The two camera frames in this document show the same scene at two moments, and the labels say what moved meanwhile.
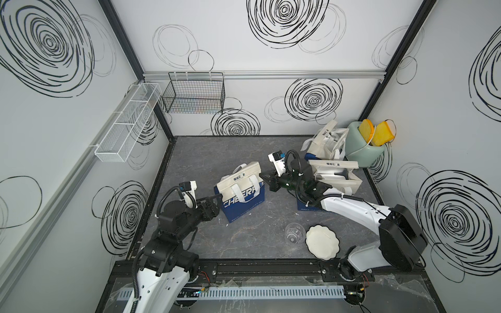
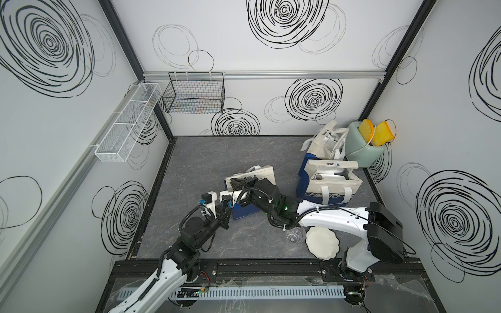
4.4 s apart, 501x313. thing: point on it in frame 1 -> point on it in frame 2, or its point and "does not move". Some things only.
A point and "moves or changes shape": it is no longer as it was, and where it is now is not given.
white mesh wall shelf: [118, 139] does not move
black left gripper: [212, 210] -> [223, 216]
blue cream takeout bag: [336, 173] does not move
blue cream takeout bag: [328, 144] does not move
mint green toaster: [357, 150] does not move
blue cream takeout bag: [241, 190] moves or changes shape
